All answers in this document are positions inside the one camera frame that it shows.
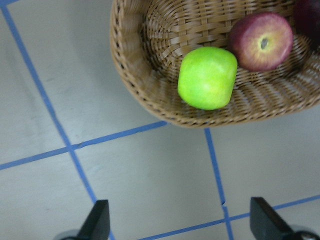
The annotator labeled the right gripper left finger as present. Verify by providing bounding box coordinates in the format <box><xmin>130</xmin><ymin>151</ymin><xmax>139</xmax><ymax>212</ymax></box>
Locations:
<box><xmin>76</xmin><ymin>199</ymin><xmax>111</xmax><ymax>240</ymax></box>

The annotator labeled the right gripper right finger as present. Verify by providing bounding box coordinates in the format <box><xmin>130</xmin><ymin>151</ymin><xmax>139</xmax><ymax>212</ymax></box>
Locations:
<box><xmin>249</xmin><ymin>197</ymin><xmax>298</xmax><ymax>240</ymax></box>

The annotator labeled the green apple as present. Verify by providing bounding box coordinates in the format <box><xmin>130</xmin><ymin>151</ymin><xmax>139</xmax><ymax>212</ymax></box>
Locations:
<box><xmin>177</xmin><ymin>46</ymin><xmax>238</xmax><ymax>111</ymax></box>

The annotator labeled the red yellow apple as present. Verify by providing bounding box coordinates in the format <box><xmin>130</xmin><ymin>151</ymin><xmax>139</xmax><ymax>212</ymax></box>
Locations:
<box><xmin>228</xmin><ymin>12</ymin><xmax>294</xmax><ymax>72</ymax></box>

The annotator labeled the dark red apple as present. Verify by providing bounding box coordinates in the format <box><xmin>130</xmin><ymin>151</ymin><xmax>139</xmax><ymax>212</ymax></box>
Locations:
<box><xmin>293</xmin><ymin>0</ymin><xmax>320</xmax><ymax>51</ymax></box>

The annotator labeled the wicker basket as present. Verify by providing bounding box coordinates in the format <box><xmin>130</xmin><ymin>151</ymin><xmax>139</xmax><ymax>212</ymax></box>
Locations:
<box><xmin>110</xmin><ymin>0</ymin><xmax>320</xmax><ymax>128</ymax></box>

